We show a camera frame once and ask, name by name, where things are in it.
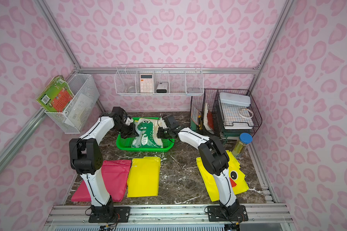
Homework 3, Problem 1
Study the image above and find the plain yellow raincoat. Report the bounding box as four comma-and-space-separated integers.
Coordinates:
127, 157, 161, 198

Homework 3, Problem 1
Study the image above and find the green and red booklet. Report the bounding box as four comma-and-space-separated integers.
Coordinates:
37, 75, 74, 113

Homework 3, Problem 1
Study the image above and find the white dinosaur print raincoat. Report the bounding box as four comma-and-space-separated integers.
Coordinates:
131, 118, 163, 148

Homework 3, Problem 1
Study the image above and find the blue lid pencil jar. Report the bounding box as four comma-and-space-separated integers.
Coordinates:
232, 133, 253, 158

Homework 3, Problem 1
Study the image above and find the black wire file rack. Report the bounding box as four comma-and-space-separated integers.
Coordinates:
190, 89, 219, 136

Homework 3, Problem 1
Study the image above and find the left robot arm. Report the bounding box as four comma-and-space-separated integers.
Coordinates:
69, 107, 139, 207

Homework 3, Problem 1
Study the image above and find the small grey device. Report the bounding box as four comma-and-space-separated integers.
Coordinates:
156, 82, 169, 93

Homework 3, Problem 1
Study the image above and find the pink raincoat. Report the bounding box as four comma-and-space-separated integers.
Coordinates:
71, 160, 132, 202

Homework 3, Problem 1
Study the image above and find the white wire wall shelf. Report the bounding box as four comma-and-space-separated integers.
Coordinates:
114, 65, 204, 96

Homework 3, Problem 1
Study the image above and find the white tape ring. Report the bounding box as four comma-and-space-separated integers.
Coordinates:
238, 108, 254, 119

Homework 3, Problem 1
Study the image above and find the white plastic box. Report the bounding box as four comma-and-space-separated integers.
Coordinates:
219, 92, 251, 107

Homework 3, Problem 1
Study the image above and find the white wire wall basket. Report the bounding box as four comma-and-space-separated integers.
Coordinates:
46, 74, 99, 134

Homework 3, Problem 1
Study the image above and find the white calculator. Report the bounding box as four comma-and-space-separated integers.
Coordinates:
140, 74, 154, 93

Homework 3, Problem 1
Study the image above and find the black wire tray stack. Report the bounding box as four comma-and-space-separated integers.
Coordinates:
214, 89, 263, 140

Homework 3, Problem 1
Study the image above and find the green plastic basket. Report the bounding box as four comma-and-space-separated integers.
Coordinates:
116, 117, 174, 153

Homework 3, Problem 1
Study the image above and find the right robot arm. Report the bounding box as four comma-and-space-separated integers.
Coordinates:
157, 115, 240, 211

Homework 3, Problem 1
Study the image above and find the yellow duck face raincoat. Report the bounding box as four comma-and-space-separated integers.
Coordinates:
196, 150, 249, 202

